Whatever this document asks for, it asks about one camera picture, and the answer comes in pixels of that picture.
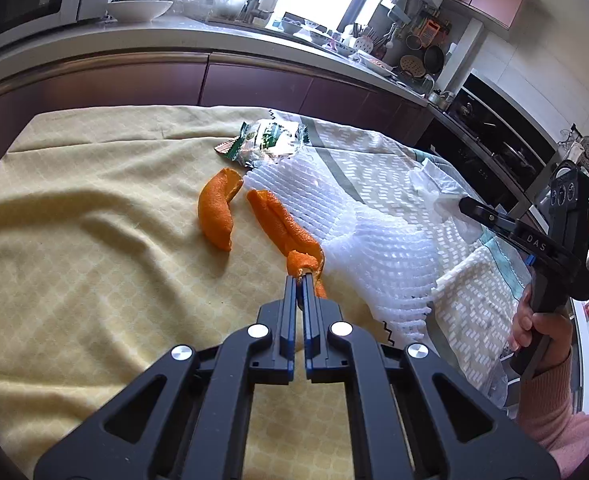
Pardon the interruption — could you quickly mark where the white foam fruit net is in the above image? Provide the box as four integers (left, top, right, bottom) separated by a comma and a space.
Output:
244, 152, 495, 346

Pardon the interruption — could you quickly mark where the long orange peel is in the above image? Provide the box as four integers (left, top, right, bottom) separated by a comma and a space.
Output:
246, 189, 327, 301

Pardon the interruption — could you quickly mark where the curved orange peel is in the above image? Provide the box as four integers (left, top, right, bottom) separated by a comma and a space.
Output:
198, 167, 244, 252

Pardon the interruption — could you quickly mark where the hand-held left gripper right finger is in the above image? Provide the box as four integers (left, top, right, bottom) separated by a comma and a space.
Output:
301, 272, 560, 480

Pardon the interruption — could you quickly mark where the green snack wrapper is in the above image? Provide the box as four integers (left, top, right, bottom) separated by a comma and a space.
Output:
214, 117, 311, 168

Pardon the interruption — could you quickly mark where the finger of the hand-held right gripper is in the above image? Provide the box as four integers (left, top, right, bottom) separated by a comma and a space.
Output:
458, 197, 555, 262

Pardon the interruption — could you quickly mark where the black stove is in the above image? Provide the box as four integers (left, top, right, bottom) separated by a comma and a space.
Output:
419, 72, 570, 211

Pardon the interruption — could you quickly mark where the white bowl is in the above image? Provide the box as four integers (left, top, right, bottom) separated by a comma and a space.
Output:
107, 0, 174, 23

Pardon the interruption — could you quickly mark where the yellow patterned tablecloth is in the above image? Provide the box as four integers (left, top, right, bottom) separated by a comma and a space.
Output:
0, 105, 540, 480

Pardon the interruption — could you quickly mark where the white utensil holder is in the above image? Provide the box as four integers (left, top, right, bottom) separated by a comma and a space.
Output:
344, 25, 376, 55

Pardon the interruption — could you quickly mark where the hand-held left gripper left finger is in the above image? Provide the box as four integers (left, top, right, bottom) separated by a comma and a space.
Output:
34, 275, 300, 480

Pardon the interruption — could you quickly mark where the white plastic bag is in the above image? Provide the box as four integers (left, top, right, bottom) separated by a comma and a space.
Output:
409, 157, 475, 221

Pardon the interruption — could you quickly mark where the person's right forearm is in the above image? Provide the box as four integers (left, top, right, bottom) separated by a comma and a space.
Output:
517, 345, 589, 478

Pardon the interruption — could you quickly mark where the person's right hand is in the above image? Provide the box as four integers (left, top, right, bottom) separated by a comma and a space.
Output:
508, 289, 573, 367

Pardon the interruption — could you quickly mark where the wall utensil rack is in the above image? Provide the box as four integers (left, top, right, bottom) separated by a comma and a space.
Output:
399, 10, 456, 78

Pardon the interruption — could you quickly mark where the brown kitchen cabinet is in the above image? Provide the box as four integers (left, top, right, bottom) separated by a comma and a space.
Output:
0, 50, 435, 201

